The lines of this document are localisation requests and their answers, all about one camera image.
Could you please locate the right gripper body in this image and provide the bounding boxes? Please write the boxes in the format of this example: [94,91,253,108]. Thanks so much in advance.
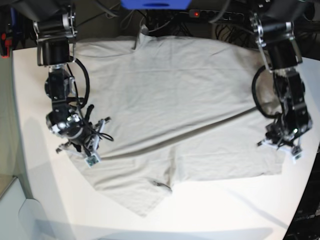
[55,116,114,158]

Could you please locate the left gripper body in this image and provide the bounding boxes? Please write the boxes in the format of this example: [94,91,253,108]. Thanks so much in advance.
[256,122,302,153]

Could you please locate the grey t-shirt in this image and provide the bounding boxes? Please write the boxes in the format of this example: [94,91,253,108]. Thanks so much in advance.
[69,34,285,217]

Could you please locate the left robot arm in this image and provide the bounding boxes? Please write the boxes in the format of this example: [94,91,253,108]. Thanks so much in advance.
[248,0,313,156]

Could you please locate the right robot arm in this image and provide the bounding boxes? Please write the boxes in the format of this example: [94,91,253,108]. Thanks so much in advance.
[8,0,114,162]

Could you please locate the black power strip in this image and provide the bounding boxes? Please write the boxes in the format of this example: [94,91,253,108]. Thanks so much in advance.
[188,9,244,21]

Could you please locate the red and blue clamp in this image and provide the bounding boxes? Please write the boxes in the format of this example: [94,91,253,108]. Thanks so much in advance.
[0,5,17,58]

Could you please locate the blue box overhead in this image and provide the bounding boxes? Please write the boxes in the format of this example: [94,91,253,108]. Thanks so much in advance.
[120,0,191,10]

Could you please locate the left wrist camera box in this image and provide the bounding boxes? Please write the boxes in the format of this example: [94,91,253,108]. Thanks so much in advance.
[291,146,303,165]

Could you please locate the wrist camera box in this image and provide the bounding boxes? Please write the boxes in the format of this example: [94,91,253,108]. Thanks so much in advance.
[291,146,303,165]
[84,153,101,168]

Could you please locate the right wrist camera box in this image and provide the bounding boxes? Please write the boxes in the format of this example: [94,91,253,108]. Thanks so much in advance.
[84,153,101,168]

